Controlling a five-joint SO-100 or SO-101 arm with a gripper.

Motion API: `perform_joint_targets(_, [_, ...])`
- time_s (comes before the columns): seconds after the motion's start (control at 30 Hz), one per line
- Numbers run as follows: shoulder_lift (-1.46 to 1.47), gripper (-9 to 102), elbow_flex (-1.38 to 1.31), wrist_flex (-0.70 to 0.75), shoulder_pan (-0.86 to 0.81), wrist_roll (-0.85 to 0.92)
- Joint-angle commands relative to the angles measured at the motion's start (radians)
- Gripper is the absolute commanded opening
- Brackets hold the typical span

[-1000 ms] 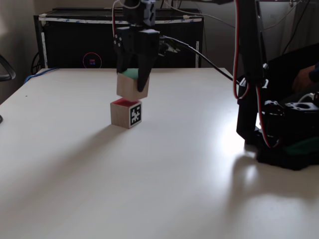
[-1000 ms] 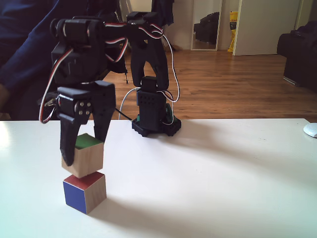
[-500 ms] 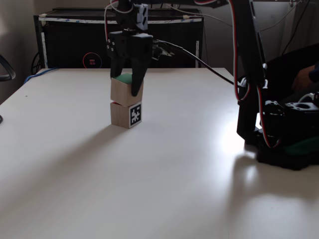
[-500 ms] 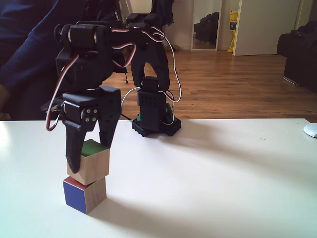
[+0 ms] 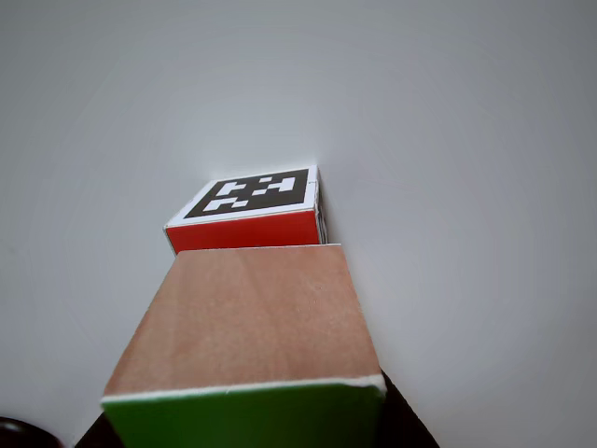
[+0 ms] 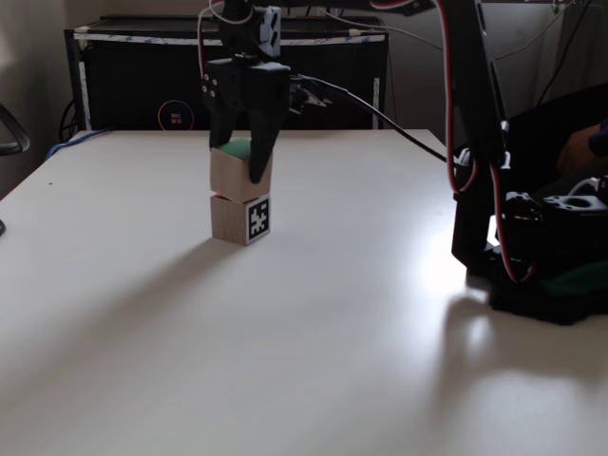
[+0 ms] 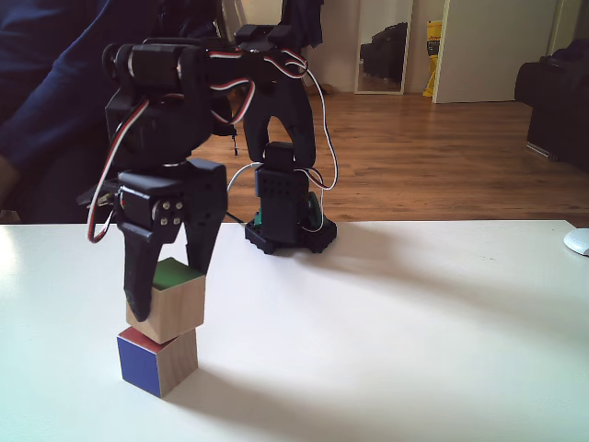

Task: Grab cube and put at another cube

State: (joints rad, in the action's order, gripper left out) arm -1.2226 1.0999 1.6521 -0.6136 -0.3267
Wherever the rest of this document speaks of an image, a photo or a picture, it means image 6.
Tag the wooden cube with green top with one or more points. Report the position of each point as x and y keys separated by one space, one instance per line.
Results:
x=230 y=176

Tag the person's hand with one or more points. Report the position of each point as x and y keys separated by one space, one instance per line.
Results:
x=577 y=149

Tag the black computer case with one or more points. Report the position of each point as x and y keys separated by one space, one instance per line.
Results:
x=133 y=85

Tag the black chair armrest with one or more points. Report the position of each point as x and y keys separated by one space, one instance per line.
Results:
x=21 y=138

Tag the white camera box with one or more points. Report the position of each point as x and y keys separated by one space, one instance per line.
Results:
x=271 y=28

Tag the wooden cube with red top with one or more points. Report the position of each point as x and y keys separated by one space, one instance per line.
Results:
x=228 y=218

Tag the dark green cloth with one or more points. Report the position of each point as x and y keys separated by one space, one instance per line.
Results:
x=579 y=282

